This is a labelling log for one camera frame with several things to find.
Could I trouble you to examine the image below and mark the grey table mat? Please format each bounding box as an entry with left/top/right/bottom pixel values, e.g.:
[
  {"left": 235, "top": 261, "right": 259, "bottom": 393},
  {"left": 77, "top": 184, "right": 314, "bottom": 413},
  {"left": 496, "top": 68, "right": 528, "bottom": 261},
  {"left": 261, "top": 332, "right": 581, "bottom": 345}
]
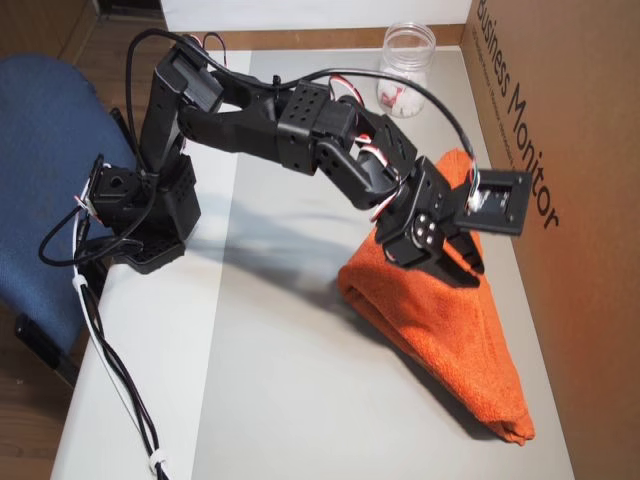
[{"left": 192, "top": 47, "right": 576, "bottom": 480}]

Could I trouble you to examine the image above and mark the brown wooden edge strip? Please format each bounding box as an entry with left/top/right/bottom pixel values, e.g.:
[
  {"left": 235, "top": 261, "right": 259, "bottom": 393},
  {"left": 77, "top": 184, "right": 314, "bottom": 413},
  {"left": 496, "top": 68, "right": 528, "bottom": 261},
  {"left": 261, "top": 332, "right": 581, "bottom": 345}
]
[{"left": 219, "top": 24, "right": 472, "bottom": 52}]

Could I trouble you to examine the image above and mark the plain brown cardboard box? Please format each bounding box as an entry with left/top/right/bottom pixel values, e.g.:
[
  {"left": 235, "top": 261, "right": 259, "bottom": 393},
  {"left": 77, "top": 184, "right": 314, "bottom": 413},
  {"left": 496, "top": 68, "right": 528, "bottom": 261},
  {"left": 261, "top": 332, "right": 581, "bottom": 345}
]
[{"left": 0, "top": 0, "right": 166, "bottom": 64}]

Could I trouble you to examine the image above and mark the cardboard monitor box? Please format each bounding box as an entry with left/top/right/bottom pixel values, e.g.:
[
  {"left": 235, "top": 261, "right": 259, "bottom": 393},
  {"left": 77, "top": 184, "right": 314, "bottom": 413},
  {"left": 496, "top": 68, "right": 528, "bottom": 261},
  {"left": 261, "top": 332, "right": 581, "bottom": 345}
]
[{"left": 464, "top": 0, "right": 640, "bottom": 480}]

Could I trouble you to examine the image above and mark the orange terry towel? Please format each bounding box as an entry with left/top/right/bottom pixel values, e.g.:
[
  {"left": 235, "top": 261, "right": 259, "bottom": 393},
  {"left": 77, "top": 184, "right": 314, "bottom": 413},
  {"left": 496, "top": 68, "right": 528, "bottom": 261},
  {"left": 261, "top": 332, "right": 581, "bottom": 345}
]
[{"left": 336, "top": 147, "right": 538, "bottom": 444}]

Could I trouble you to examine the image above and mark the black power cable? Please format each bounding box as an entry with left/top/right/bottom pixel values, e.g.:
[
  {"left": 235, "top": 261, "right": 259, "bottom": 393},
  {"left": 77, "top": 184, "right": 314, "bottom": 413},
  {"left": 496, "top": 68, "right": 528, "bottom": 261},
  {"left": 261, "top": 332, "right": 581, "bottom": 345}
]
[{"left": 38, "top": 207, "right": 174, "bottom": 480}]

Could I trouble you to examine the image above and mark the clear plastic jar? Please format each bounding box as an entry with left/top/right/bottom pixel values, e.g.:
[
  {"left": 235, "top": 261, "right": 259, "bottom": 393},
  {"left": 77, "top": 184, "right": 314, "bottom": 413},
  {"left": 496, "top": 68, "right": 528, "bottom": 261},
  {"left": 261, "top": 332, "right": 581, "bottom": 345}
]
[{"left": 375, "top": 20, "right": 437, "bottom": 120}]

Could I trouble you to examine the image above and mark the black camera cable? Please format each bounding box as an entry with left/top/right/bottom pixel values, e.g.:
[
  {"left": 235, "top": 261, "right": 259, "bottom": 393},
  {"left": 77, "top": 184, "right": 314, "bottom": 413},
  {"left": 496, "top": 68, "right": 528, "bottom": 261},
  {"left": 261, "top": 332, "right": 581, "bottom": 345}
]
[{"left": 124, "top": 27, "right": 482, "bottom": 202}]

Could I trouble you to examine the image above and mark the blue office chair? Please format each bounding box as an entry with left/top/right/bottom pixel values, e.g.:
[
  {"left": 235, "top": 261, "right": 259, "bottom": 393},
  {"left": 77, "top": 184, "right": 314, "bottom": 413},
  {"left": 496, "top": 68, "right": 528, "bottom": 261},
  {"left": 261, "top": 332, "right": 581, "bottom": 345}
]
[{"left": 0, "top": 53, "right": 140, "bottom": 389}]

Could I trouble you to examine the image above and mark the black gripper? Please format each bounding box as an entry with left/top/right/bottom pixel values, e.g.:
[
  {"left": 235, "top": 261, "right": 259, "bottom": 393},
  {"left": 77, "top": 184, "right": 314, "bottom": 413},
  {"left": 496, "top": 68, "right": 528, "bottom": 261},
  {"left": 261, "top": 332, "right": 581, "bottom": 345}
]
[{"left": 373, "top": 155, "right": 487, "bottom": 290}]

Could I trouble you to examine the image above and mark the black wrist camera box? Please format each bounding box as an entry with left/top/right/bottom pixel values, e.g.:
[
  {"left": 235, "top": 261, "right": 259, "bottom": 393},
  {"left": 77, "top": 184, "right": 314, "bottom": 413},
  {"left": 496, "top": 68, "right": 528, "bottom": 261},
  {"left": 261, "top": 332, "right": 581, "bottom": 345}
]
[{"left": 451, "top": 167, "right": 533, "bottom": 238}]

